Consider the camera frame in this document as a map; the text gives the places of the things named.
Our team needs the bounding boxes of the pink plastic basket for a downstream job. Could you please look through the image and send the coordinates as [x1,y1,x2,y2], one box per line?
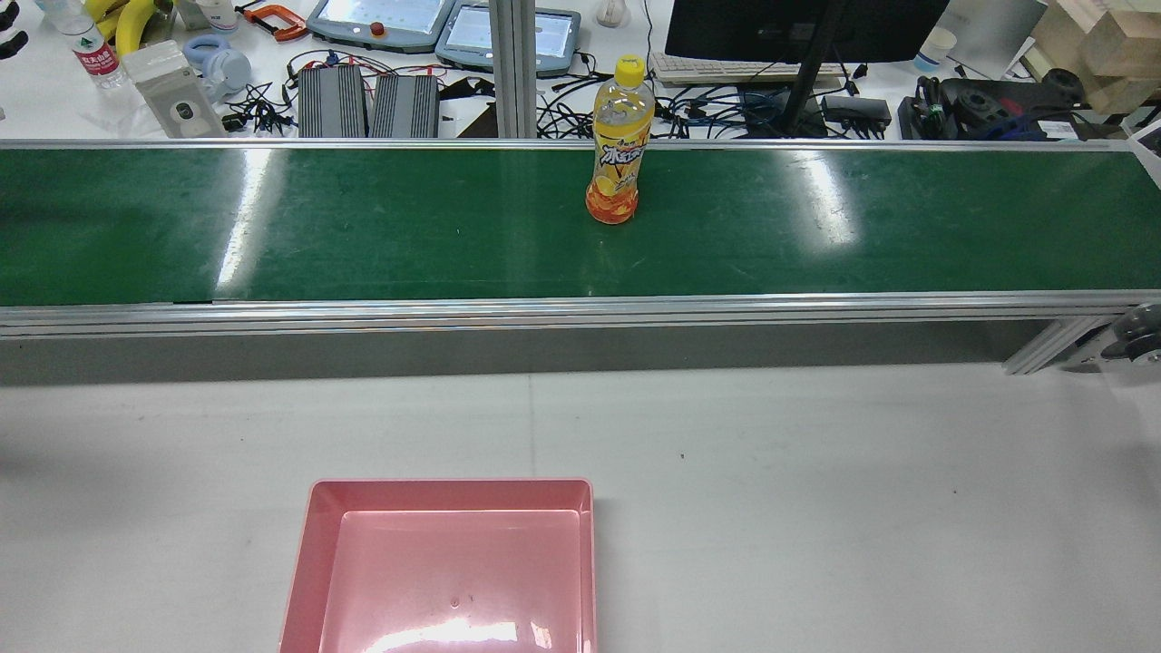
[278,478,599,653]

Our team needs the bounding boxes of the green conveyor belt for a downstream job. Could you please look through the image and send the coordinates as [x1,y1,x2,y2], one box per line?
[0,137,1161,375]
[0,147,1161,307]

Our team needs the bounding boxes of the orange drink bottle yellow cap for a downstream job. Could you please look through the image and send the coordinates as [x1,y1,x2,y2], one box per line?
[585,54,657,226]

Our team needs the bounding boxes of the black ribbed power brick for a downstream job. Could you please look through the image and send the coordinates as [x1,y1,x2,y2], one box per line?
[297,64,369,140]
[369,73,443,140]

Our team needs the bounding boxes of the white keyboard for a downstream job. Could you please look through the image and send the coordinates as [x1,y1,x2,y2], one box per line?
[648,51,850,90]

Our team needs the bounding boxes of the grey teach pendant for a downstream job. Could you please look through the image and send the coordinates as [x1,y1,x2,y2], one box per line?
[305,0,456,54]
[434,2,582,79]

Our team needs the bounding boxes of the black power adapter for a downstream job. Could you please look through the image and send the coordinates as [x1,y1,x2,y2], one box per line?
[820,93,893,130]

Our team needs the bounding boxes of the black Huawei monitor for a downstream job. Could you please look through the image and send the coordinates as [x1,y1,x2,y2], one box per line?
[664,0,951,139]

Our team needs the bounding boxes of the orange clamp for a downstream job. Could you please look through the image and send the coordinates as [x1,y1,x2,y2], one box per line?
[236,2,310,44]

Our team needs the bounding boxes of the pale blue headphones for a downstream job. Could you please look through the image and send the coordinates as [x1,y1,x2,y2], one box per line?
[183,34,253,93]

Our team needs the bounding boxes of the striped paper cup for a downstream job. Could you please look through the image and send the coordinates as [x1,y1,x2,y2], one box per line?
[912,26,959,73]

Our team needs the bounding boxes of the black robot flange part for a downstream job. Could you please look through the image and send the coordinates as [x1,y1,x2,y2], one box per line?
[897,68,1087,141]

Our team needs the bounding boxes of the grey white box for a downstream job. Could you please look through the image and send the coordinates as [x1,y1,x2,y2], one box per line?
[122,40,227,140]

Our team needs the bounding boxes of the white cup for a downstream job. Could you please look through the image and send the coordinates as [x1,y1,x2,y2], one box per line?
[194,0,239,34]

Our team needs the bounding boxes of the yellow bananas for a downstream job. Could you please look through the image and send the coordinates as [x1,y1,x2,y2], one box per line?
[84,0,175,57]

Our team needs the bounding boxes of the water bottle red label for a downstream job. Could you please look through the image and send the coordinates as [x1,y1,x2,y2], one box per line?
[41,0,130,91]

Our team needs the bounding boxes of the wooden boxes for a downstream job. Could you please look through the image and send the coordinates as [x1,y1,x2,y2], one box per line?
[1029,0,1161,115]

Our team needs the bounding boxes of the blue black cable tangle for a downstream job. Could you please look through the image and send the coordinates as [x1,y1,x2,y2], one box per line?
[535,77,822,140]

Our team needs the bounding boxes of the aluminium profile post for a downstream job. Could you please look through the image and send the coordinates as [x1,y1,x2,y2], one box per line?
[489,0,539,140]

